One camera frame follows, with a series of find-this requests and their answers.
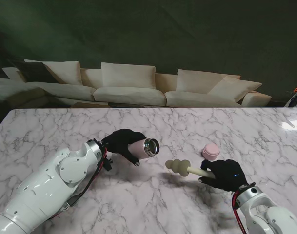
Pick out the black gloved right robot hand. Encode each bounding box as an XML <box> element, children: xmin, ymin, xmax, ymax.
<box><xmin>198</xmin><ymin>159</ymin><xmax>249</xmax><ymax>193</ymax></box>

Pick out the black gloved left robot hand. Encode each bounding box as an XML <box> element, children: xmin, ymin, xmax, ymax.
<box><xmin>101</xmin><ymin>129</ymin><xmax>146</xmax><ymax>167</ymax></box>

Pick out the pink thermos bottle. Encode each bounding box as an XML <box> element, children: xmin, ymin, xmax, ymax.
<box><xmin>127</xmin><ymin>137</ymin><xmax>160</xmax><ymax>160</ymax></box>

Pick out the pink thermos lid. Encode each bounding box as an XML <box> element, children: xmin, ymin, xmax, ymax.
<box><xmin>202</xmin><ymin>143</ymin><xmax>220</xmax><ymax>160</ymax></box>

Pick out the sponge cup brush red handle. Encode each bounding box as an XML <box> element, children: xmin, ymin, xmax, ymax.
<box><xmin>165</xmin><ymin>158</ymin><xmax>216</xmax><ymax>180</ymax></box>

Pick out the cream fabric sofa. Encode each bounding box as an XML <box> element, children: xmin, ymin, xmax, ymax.
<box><xmin>0</xmin><ymin>58</ymin><xmax>273</xmax><ymax>108</ymax></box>

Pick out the cream sofa cushion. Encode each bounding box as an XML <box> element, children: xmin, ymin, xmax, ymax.
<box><xmin>100</xmin><ymin>62</ymin><xmax>157</xmax><ymax>90</ymax></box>
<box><xmin>23</xmin><ymin>58</ymin><xmax>81</xmax><ymax>86</ymax></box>
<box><xmin>175</xmin><ymin>69</ymin><xmax>241</xmax><ymax>95</ymax></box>
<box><xmin>208</xmin><ymin>76</ymin><xmax>263</xmax><ymax>103</ymax></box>

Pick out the black stand with orange clamp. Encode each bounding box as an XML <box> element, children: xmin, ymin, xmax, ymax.
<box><xmin>283</xmin><ymin>82</ymin><xmax>297</xmax><ymax>108</ymax></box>

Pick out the dark brown sofa cushion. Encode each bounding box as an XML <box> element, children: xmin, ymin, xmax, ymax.
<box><xmin>7</xmin><ymin>58</ymin><xmax>59</xmax><ymax>83</ymax></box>

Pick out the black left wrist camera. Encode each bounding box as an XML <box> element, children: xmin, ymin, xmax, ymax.
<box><xmin>103</xmin><ymin>157</ymin><xmax>114</xmax><ymax>171</ymax></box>

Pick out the red black right arm cable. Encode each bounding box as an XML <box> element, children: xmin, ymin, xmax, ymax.
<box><xmin>231</xmin><ymin>191</ymin><xmax>248</xmax><ymax>234</ymax></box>

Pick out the red black arm cable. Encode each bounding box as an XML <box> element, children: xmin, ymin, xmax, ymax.
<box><xmin>231</xmin><ymin>191</ymin><xmax>248</xmax><ymax>234</ymax></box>
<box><xmin>47</xmin><ymin>147</ymin><xmax>109</xmax><ymax>220</ymax></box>

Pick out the red black left arm cable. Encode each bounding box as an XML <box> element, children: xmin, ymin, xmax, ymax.
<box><xmin>47</xmin><ymin>147</ymin><xmax>109</xmax><ymax>220</ymax></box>

